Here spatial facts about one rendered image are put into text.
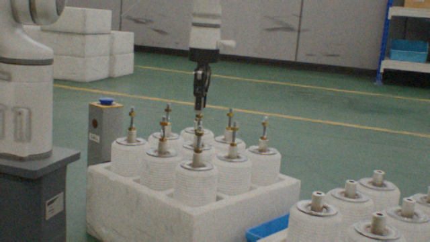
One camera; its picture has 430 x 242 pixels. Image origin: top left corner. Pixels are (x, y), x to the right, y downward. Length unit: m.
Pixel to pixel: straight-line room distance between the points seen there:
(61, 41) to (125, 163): 2.82
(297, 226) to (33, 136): 0.49
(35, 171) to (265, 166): 0.58
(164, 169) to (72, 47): 2.87
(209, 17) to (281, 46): 5.18
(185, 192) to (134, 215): 0.16
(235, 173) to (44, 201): 0.44
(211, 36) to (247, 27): 5.25
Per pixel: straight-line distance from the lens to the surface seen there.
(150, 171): 1.19
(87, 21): 3.93
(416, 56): 5.59
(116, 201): 1.26
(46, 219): 1.00
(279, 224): 1.26
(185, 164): 1.13
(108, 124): 1.42
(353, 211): 1.02
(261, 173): 1.28
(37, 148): 0.97
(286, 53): 6.38
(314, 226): 0.92
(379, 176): 1.14
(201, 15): 1.22
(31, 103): 0.95
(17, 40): 0.95
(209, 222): 1.10
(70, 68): 3.99
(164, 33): 6.83
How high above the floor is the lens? 0.58
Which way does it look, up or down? 12 degrees down
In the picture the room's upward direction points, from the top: 5 degrees clockwise
